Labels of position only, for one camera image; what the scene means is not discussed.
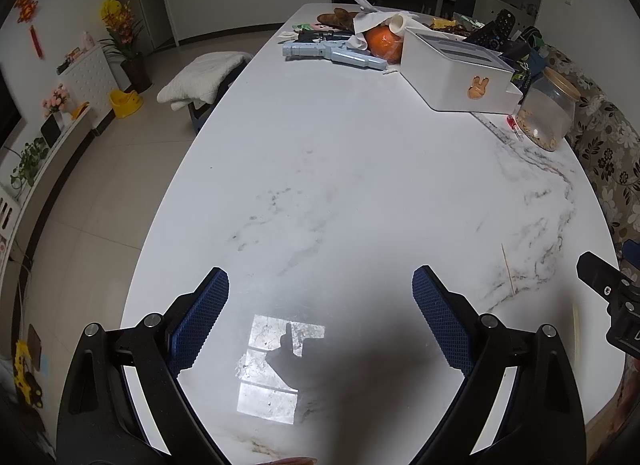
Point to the green trailing plant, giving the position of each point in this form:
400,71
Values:
30,160

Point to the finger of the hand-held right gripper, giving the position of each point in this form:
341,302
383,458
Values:
600,272
633,255

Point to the white cushioned bench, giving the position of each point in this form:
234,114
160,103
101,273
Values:
205,77

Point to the black television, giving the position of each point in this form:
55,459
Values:
7,105

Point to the yellow flowers in pot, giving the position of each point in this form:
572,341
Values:
122,30

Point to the thin wooden skewer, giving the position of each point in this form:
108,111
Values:
509,270

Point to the brown dried item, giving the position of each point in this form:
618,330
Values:
337,17

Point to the clear glass jar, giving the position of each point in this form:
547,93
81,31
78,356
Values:
545,112

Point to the white cabinet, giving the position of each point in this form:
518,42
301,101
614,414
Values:
87,85

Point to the clear ruler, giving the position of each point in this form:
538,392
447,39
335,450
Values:
492,127

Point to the yellow potty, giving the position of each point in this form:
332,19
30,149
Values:
126,104

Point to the red knot wall ornament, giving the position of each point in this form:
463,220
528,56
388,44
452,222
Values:
30,10

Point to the floral sofa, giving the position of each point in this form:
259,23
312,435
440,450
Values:
610,145

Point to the yellow toy excavator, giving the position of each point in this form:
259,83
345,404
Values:
26,375

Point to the orange fruit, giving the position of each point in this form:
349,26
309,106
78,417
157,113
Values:
382,45

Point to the green black bag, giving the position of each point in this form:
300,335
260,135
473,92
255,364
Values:
527,60

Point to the pink flowers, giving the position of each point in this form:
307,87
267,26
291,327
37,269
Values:
56,97

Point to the white low console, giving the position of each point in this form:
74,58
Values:
55,165

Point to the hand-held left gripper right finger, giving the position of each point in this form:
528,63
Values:
442,317

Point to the white crumpled paper bag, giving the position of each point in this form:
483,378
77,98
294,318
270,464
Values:
380,15

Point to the small red pen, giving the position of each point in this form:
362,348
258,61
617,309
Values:
514,127

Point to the light blue toy gun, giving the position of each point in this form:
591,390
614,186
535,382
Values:
330,52

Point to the white box with rabbit sticker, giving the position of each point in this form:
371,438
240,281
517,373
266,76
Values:
450,75

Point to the black plastic toy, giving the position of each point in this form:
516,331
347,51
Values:
322,35

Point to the black remote control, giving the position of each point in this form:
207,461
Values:
492,30

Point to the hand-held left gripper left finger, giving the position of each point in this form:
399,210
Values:
200,320

